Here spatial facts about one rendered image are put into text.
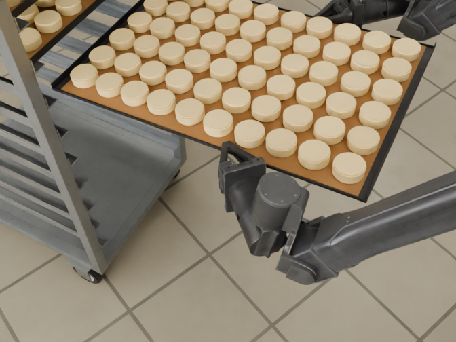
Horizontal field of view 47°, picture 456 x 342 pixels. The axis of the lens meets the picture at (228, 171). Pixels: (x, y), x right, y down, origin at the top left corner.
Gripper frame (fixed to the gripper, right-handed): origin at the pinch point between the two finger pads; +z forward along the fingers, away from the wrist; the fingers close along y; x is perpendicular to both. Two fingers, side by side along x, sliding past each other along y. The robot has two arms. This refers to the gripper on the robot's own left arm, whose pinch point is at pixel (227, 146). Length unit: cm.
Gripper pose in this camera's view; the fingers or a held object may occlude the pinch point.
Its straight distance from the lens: 86.7
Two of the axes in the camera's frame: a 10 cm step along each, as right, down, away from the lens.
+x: 9.5, -2.5, 1.7
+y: 0.3, 6.3, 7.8
